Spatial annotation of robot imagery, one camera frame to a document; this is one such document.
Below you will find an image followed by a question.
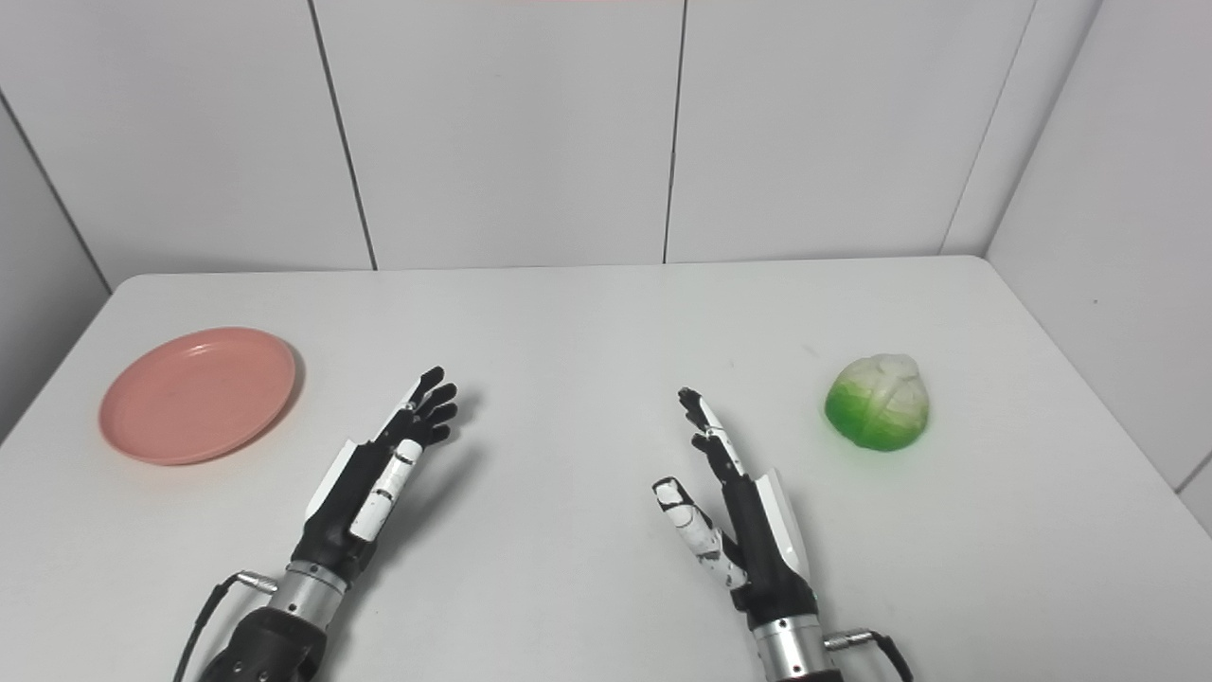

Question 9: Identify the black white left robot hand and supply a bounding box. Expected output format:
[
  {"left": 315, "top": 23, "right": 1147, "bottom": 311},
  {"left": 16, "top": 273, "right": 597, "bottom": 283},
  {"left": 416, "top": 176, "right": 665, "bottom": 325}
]
[{"left": 292, "top": 366, "right": 459, "bottom": 582}]

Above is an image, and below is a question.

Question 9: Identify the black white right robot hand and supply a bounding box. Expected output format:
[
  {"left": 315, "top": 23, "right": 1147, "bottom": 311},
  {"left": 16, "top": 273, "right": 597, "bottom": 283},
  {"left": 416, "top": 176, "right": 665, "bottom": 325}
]
[{"left": 651, "top": 386, "right": 820, "bottom": 628}]

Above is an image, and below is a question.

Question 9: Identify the pink round plate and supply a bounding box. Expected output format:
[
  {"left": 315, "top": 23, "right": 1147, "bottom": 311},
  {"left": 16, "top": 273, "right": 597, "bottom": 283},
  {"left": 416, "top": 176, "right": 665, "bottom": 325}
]
[{"left": 98, "top": 327, "right": 297, "bottom": 466}]

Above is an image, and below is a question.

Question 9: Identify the green white toy cabbage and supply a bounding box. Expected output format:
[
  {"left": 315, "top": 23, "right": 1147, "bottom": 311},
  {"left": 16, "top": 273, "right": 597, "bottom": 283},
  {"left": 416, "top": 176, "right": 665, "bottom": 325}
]
[{"left": 824, "top": 353, "right": 931, "bottom": 453}]

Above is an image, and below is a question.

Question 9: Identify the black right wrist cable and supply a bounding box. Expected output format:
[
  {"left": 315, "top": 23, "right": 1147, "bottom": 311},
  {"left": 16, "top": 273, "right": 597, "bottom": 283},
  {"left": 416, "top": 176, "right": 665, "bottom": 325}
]
[{"left": 824, "top": 630, "right": 915, "bottom": 682}]

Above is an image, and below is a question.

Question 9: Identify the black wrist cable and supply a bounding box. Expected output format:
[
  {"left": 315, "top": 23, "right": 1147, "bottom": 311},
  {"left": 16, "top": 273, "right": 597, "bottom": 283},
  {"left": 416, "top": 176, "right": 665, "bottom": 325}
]
[
  {"left": 173, "top": 571, "right": 278, "bottom": 682},
  {"left": 824, "top": 630, "right": 915, "bottom": 682}
]

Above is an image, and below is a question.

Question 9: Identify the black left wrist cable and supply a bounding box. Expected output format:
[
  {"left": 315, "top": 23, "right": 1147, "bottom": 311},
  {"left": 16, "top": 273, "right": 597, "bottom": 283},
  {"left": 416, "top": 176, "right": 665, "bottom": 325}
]
[{"left": 173, "top": 571, "right": 278, "bottom": 682}]

